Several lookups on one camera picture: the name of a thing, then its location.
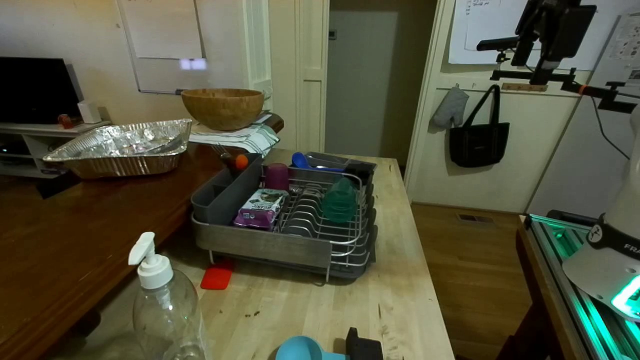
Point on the green plastic cup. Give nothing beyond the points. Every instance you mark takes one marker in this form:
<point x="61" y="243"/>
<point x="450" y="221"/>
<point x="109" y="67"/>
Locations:
<point x="340" y="203"/>

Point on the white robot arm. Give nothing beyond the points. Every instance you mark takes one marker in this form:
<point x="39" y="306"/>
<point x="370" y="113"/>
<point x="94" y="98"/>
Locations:
<point x="609" y="263"/>

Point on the purple cup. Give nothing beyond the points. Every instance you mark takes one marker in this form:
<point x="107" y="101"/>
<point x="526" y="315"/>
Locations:
<point x="277" y="177"/>

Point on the grey dish drying rack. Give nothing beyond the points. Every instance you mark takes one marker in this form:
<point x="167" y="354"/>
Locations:
<point x="301" y="236"/>

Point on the purple white sponge pack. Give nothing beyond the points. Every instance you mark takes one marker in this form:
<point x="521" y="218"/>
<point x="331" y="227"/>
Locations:
<point x="260" y="209"/>

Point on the striped dish towel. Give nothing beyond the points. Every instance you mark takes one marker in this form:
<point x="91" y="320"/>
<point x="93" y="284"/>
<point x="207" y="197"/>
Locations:
<point x="255" y="139"/>

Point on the orange small ball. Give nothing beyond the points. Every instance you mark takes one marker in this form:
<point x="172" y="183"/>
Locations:
<point x="240" y="162"/>

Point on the wooden salad bowl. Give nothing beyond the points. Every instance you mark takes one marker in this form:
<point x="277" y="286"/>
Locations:
<point x="223" y="108"/>

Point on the red square silicone mat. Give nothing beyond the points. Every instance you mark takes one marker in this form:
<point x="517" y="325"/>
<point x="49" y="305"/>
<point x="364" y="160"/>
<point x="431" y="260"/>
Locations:
<point x="217" y="276"/>

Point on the grey oven mitt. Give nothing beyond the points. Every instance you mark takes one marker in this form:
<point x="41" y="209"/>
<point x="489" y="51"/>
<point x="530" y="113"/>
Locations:
<point x="450" y="111"/>

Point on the black tote bag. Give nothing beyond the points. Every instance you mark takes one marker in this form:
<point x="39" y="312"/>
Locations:
<point x="481" y="145"/>

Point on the blue plastic ladle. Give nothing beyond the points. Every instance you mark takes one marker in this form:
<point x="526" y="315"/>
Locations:
<point x="305" y="348"/>

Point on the aluminium foil tray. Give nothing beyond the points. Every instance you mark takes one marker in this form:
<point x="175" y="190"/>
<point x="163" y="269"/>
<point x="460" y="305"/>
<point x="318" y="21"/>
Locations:
<point x="143" y="149"/>

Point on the clear pump soap bottle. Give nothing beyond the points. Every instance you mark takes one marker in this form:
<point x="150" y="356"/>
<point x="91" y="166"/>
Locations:
<point x="164" y="315"/>

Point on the black monitor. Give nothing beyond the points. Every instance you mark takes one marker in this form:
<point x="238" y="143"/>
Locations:
<point x="36" y="90"/>

